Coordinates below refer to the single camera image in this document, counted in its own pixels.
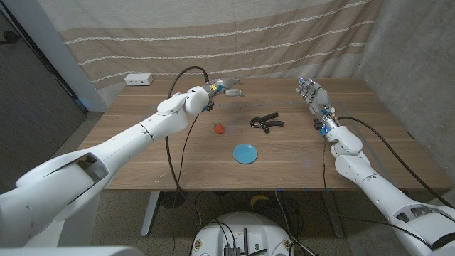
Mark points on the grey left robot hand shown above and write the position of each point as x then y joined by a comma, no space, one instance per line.
220,87

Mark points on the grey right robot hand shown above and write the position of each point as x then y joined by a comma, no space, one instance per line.
318,97

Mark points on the black hand grip exerciser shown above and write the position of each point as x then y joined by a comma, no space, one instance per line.
273,123

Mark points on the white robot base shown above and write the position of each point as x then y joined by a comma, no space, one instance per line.
249,227

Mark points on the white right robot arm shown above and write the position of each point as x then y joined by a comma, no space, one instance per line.
373,185

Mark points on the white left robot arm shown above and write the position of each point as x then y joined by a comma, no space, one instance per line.
142,131

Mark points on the blue dish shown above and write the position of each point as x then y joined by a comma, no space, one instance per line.
245,153

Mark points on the red toy strawberry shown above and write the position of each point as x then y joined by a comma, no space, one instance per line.
219,128

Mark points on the beige striped backdrop cloth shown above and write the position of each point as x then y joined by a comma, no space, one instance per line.
213,42

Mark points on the white power strip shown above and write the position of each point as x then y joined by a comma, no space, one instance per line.
138,79

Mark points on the yellow banana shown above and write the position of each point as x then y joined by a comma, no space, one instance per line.
257,199

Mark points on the grey table leg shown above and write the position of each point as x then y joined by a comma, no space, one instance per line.
334,217

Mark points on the black round floor fan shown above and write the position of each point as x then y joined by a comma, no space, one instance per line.
172,199

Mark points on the white table leg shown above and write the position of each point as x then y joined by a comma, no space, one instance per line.
149,213

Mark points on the black antenna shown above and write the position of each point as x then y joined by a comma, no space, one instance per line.
245,240

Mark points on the black connector box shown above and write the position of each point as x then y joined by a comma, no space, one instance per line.
231,251

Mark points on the dark grey door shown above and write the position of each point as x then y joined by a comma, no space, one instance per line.
35,106

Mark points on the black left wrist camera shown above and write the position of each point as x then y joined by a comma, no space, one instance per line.
209,106

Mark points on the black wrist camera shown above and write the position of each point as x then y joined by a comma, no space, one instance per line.
209,106
317,125

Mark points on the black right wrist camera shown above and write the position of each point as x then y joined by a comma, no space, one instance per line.
317,125

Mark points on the white door frame post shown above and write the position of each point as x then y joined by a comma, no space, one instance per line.
53,46

